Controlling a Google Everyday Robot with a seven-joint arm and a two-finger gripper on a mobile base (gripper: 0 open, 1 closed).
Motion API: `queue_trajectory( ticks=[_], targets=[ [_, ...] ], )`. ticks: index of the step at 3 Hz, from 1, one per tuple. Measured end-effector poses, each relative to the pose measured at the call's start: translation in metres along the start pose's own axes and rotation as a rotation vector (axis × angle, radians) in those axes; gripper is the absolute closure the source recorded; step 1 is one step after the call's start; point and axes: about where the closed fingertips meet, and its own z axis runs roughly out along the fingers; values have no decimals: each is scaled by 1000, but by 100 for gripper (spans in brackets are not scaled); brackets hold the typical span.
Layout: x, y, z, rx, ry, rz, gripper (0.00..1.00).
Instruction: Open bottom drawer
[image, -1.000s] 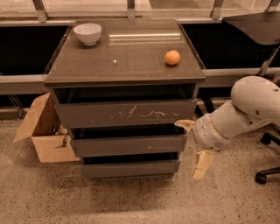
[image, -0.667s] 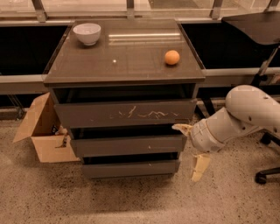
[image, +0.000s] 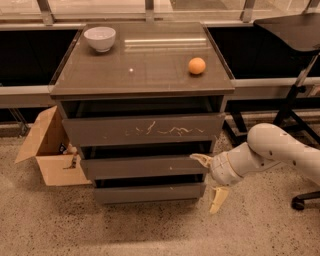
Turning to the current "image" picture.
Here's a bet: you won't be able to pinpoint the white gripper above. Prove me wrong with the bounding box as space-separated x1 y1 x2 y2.
190 152 242 214

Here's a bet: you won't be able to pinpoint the grey drawer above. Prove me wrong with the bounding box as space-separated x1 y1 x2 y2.
81 141 212 180
61 97 225 146
94 174 206 204

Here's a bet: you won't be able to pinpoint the black rolling side table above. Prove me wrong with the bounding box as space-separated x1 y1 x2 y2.
222 13 320 148

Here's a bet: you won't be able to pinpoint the white ceramic bowl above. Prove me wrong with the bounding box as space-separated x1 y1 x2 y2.
84 27 116 52

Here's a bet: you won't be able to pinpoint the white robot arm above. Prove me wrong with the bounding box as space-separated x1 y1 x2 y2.
190 123 320 214

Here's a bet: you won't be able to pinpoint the orange fruit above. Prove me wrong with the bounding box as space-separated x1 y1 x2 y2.
188 57 206 75

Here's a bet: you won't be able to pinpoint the grey top drawer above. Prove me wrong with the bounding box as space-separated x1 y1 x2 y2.
61 97 225 146

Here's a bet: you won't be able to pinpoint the grey drawer cabinet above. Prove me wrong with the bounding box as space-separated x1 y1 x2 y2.
48 21 236 205

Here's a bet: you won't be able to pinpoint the black office chair base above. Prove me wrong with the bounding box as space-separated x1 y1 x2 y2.
291 191 320 211

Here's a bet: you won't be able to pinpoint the grey middle drawer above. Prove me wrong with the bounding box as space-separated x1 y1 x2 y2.
81 141 212 180

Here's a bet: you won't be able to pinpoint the open cardboard box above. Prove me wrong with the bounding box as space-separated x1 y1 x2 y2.
15 106 91 186

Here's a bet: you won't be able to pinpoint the grey bottom drawer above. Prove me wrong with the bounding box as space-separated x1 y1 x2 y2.
94 174 206 204

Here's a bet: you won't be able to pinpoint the metal window ledge rail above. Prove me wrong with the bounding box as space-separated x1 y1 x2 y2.
0 77 320 109

